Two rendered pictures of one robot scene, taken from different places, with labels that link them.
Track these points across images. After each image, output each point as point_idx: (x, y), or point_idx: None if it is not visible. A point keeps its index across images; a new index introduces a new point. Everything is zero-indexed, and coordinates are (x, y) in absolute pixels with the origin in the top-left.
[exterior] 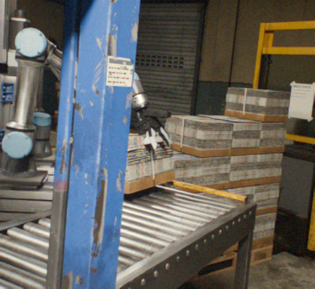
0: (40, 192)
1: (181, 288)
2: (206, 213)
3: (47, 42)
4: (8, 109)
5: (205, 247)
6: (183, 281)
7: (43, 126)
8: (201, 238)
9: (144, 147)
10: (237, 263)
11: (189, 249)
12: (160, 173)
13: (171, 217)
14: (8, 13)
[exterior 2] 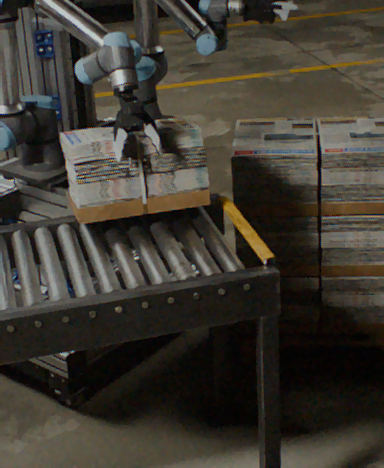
0: (54, 193)
1: (377, 372)
2: (154, 275)
3: None
4: (52, 67)
5: (72, 325)
6: (10, 360)
7: None
8: (51, 313)
9: (122, 155)
10: (256, 358)
11: (16, 324)
12: (166, 194)
13: (97, 271)
14: None
